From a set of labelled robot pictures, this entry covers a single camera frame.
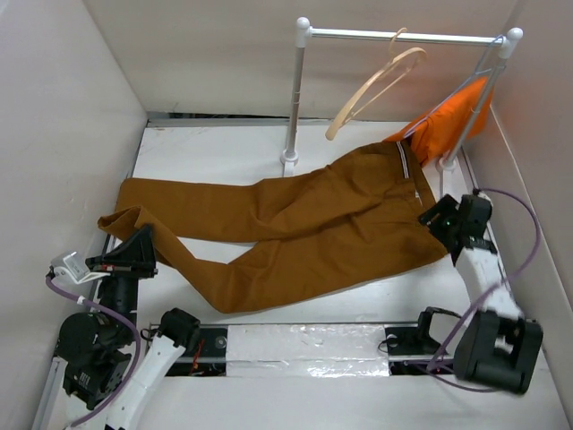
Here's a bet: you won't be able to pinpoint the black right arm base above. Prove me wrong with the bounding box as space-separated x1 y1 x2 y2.
378 325 440 376

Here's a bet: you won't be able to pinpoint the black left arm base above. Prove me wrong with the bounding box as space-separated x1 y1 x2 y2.
140 325 228 377

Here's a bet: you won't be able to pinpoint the thin blue wire hanger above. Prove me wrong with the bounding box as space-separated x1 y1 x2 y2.
403 34 510 138

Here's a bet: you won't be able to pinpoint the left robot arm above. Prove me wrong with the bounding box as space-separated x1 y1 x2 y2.
46 225 200 429

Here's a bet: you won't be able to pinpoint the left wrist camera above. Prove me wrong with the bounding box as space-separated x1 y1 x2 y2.
50 252 100 286

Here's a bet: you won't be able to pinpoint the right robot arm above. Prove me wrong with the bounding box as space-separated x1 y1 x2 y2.
414 189 543 395

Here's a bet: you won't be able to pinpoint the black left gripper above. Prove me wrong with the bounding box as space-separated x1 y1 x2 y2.
87 221 160 341

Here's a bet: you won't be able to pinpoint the orange garment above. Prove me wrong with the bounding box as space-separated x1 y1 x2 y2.
384 77 487 166

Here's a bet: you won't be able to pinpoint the white foil tape strip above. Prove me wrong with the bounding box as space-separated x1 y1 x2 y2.
226 323 389 378

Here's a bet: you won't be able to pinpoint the beige plastic hanger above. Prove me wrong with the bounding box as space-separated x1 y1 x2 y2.
325 27 428 141

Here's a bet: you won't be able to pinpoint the white clothes rack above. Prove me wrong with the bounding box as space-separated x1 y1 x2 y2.
280 17 524 179

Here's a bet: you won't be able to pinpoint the brown trousers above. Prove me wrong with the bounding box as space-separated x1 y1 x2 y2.
98 142 446 314

